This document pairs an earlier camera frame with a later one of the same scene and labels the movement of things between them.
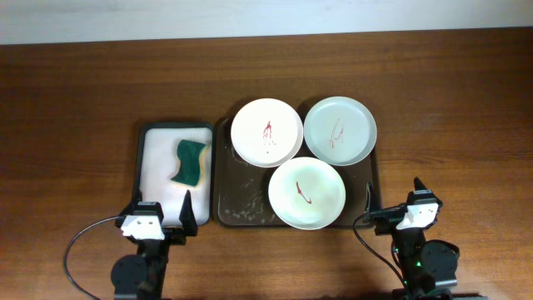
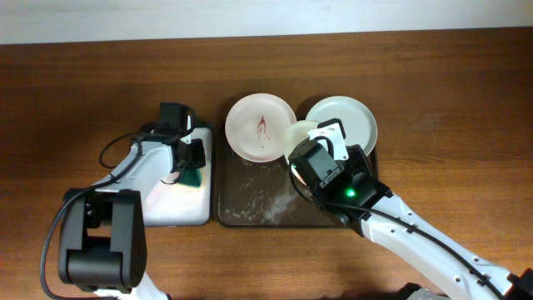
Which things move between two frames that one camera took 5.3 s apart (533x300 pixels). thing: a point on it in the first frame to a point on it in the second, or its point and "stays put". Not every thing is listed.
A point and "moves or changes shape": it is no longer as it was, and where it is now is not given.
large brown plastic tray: (241, 190) stays put
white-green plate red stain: (306, 193) to (296, 133)
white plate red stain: (266, 132) moves or changes shape
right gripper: (388, 220) to (356, 157)
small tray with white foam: (158, 163) stays put
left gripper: (178, 237) to (198, 157)
